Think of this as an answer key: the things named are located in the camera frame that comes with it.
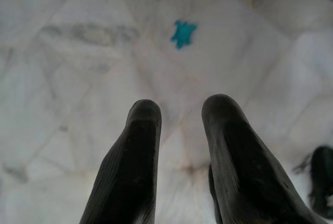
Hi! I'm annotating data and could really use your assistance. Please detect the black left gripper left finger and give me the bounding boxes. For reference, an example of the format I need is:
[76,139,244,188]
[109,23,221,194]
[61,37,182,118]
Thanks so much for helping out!
[79,99,162,224]

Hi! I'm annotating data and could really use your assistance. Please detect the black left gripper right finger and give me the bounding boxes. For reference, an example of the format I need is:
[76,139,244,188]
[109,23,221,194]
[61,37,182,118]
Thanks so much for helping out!
[201,94,329,224]

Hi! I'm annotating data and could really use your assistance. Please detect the black robot foot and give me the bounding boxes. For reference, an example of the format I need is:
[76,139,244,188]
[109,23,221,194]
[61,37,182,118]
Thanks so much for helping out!
[292,145,333,214]

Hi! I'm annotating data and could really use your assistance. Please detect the teal floor marker sticker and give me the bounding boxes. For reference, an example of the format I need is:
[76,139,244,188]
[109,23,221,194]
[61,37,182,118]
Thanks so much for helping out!
[170,20,198,50]

